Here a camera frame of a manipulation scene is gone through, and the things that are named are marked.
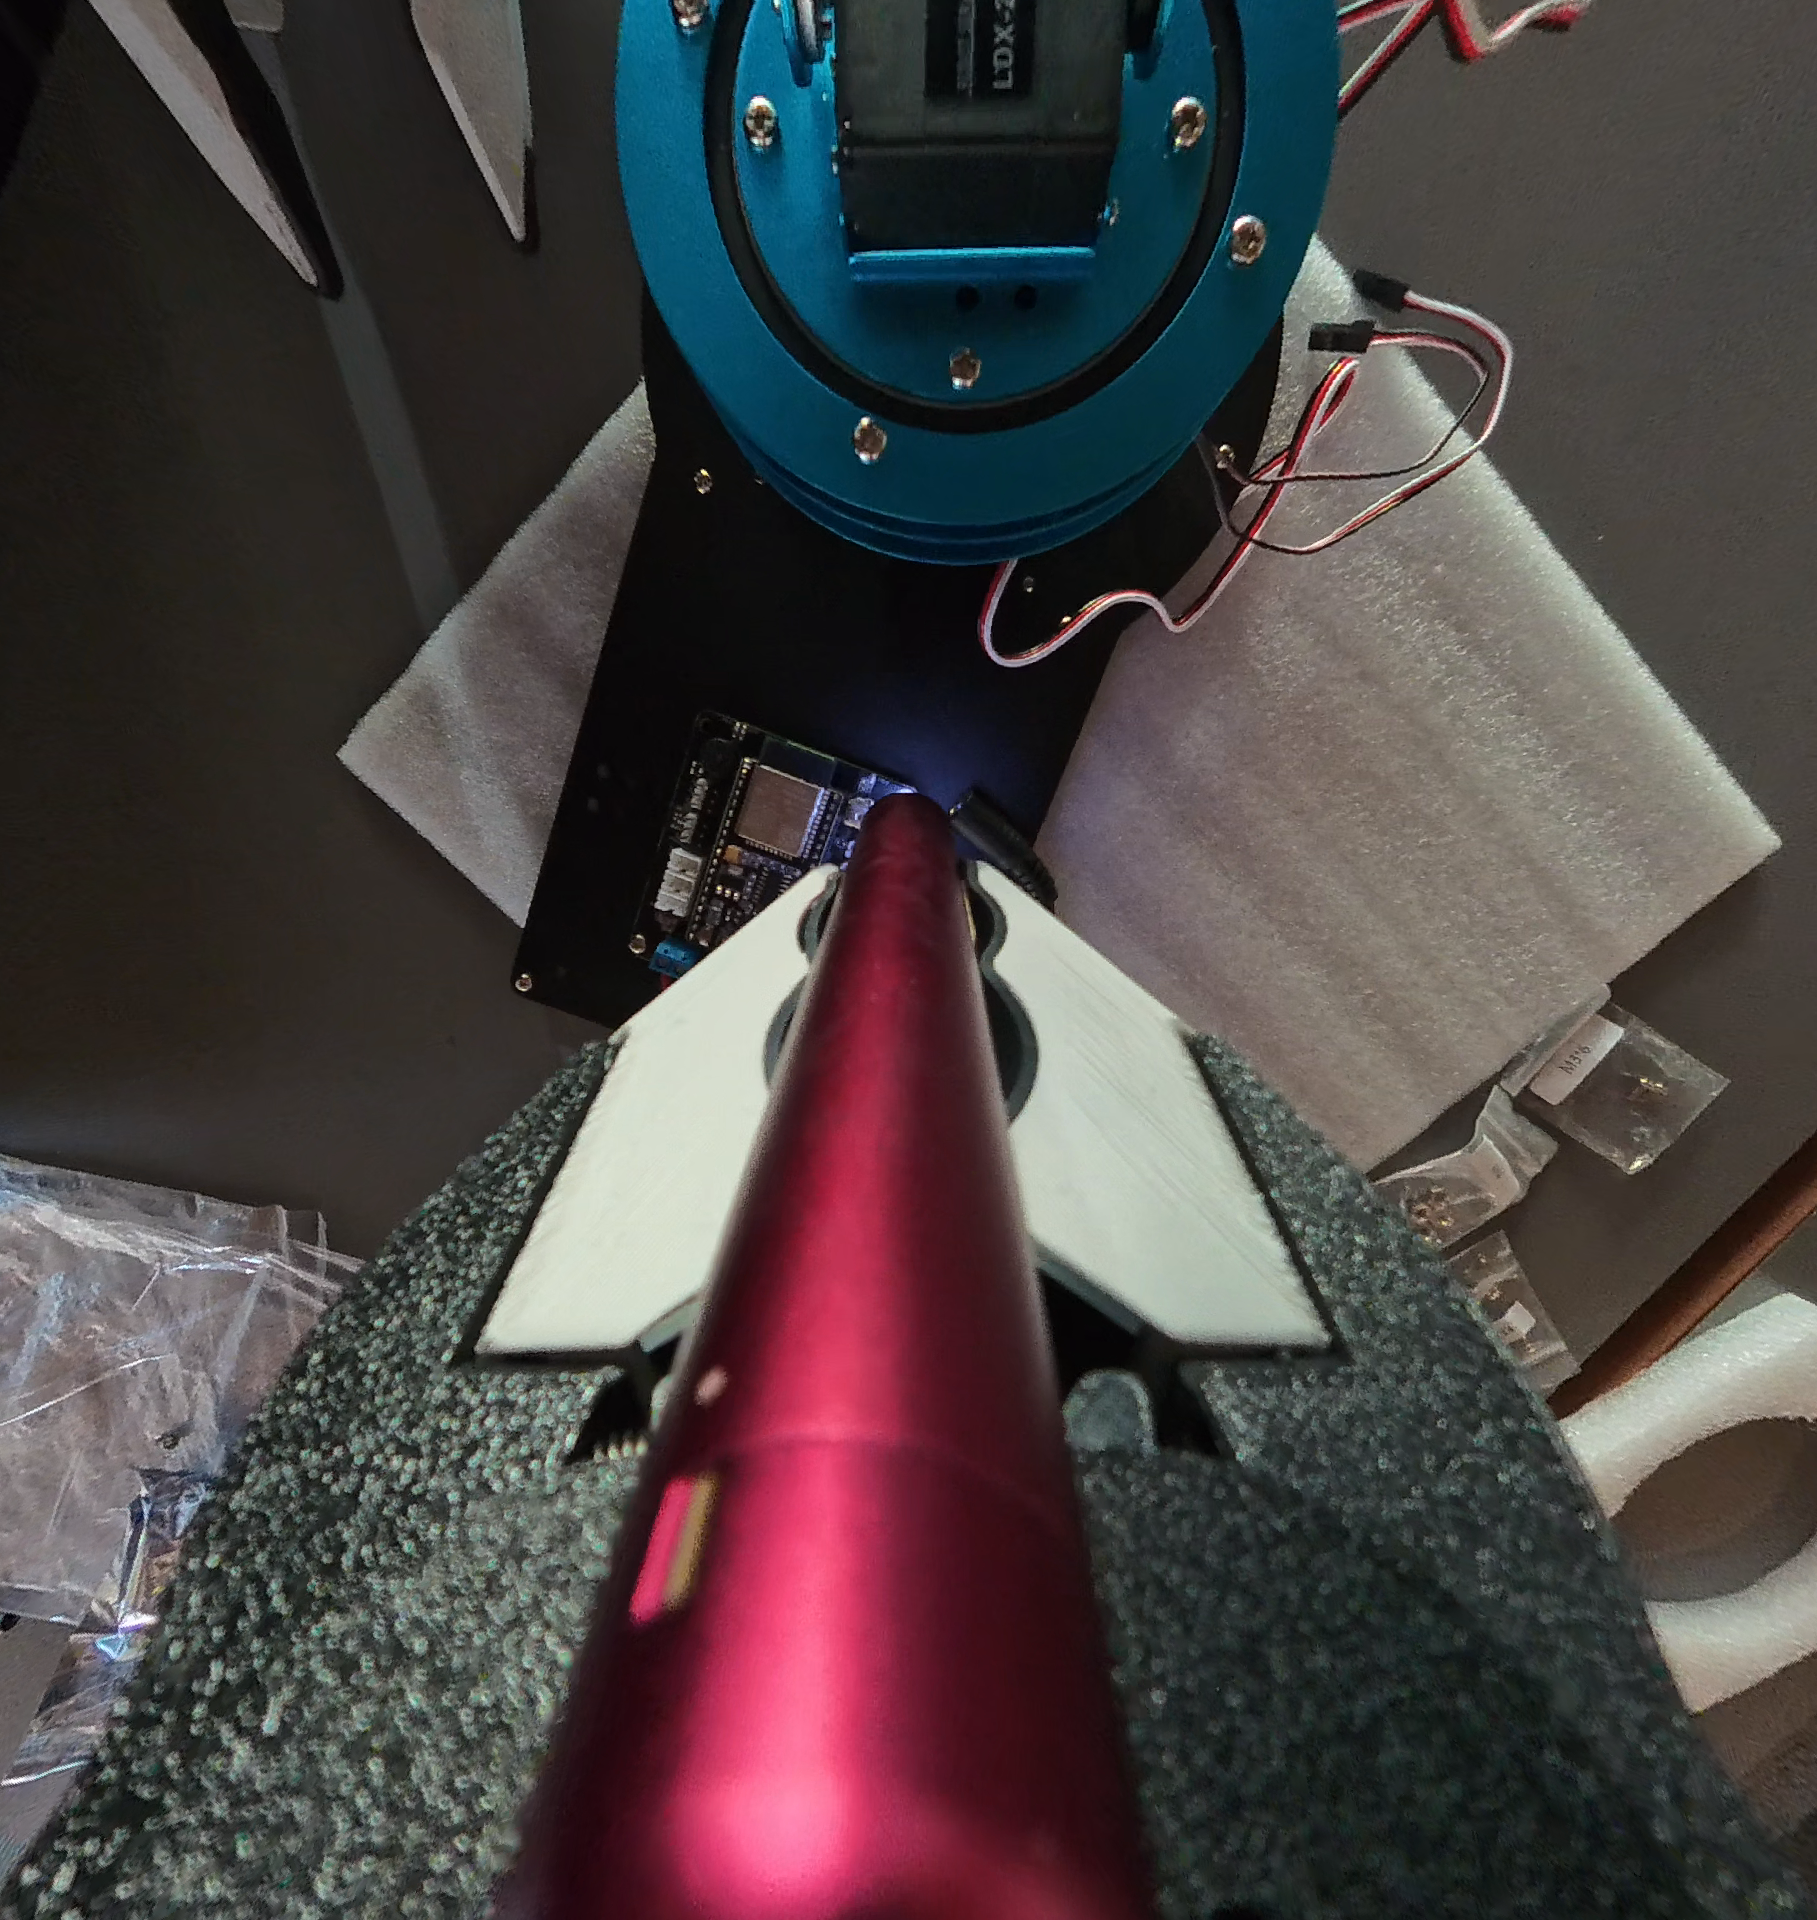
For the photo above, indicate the white foam block with hole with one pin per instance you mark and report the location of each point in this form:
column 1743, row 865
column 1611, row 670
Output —
column 1643, row 1441

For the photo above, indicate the white foam sheet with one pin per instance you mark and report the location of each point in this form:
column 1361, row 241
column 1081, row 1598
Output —
column 1374, row 780

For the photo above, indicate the brown wooden strip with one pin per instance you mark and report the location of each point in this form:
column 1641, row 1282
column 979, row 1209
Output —
column 1718, row 1244

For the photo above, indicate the small clear screw bag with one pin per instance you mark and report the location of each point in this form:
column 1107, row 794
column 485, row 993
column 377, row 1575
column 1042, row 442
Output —
column 1516, row 1306
column 1463, row 1172

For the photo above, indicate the dark grey desk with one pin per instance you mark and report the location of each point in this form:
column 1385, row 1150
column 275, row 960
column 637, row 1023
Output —
column 127, row 750

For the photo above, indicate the black circuit board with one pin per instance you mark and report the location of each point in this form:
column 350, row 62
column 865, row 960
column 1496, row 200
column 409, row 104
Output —
column 766, row 811

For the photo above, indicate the red electric screwdriver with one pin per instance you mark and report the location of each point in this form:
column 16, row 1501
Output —
column 877, row 1351

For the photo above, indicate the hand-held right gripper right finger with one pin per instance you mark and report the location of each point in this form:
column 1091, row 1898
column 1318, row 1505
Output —
column 1162, row 1200

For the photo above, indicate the crumpled clear plastic bag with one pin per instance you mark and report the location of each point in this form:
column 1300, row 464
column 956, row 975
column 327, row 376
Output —
column 114, row 1335

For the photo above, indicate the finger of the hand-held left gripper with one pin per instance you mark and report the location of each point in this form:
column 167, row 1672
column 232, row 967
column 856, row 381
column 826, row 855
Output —
column 194, row 106
column 473, row 90

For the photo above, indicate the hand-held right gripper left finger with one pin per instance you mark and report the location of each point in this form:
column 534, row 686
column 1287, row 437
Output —
column 608, row 1200

